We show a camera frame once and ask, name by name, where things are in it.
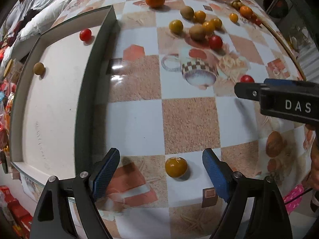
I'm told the brown longan fruit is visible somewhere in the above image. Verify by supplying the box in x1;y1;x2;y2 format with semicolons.
179;6;195;21

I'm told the brown longan in tray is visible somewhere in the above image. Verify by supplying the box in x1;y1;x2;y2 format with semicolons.
33;62;45;75

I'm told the lone yellow cherry tomato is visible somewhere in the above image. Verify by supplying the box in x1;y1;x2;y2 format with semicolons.
229;13;238;23

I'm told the red cherry tomato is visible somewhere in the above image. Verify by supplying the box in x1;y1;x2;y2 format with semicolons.
240;74;255;83
209;35;223;50

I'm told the brown longan on table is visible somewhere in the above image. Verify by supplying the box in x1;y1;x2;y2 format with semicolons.
189;24;206;42

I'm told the white shallow box tray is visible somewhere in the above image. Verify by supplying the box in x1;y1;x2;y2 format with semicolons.
10;5;117;185

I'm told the red cherry tomato on table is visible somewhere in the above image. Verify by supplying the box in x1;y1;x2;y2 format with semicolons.
209;35;223;50

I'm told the large orange tangerine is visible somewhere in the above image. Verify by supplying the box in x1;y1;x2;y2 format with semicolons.
145;0;165;8

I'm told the red tomato in tray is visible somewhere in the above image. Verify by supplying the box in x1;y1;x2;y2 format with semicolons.
79;29;92;42

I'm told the white quilt on sofa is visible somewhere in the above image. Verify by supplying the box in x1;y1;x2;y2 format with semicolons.
0;0;90;41

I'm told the yellow-green cherry tomato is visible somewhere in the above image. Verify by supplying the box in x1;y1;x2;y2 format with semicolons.
169;20;183;35

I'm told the orange tangerine near stick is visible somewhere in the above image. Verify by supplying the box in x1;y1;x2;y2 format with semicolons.
239;5;253;19

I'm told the snack bags pile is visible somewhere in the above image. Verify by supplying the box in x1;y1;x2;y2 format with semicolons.
1;59;23;151

